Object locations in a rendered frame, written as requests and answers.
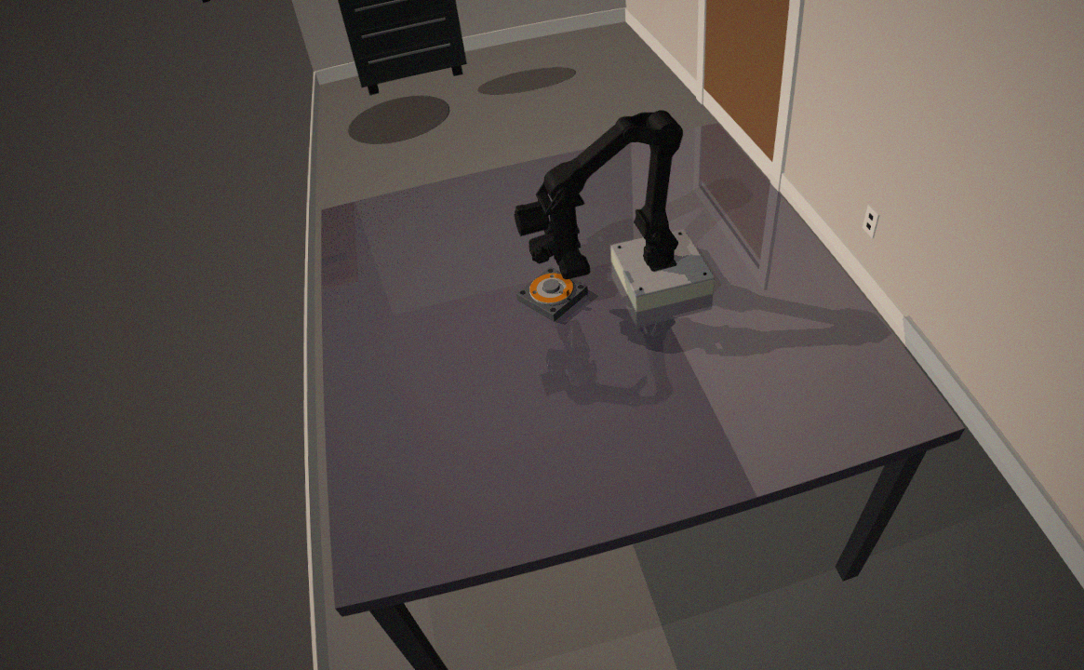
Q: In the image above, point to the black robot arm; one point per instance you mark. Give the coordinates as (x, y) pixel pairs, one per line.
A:
(564, 183)

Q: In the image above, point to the orange round plate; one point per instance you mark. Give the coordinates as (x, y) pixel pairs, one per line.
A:
(566, 287)

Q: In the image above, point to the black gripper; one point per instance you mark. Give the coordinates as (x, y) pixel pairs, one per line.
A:
(571, 263)

